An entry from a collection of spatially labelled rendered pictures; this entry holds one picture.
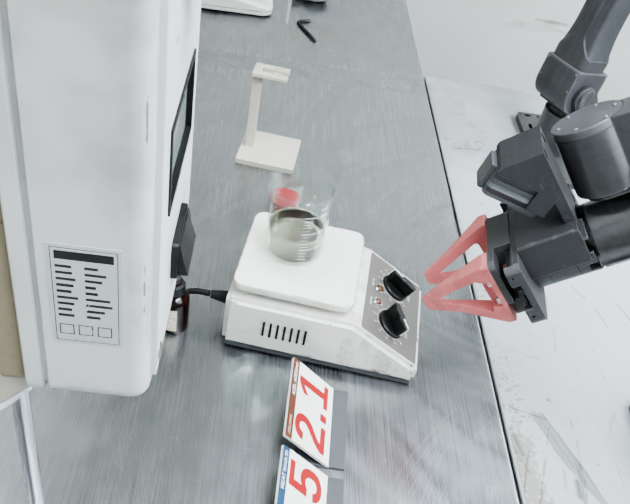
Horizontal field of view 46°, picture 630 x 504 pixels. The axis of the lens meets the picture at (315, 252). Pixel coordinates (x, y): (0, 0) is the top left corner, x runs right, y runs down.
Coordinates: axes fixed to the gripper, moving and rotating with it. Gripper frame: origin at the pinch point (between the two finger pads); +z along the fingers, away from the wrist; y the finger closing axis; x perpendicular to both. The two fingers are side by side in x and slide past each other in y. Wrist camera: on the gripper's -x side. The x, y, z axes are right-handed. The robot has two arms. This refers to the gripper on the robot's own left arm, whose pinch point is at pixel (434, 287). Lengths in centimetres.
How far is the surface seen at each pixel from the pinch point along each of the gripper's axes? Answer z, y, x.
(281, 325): 15.2, 1.2, -2.3
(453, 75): 22, -154, 47
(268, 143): 24.6, -36.9, -5.0
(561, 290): -5.9, -20.2, 22.1
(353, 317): 8.9, -0.2, 0.6
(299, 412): 13.6, 9.7, 1.3
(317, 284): 10.8, -1.6, -3.6
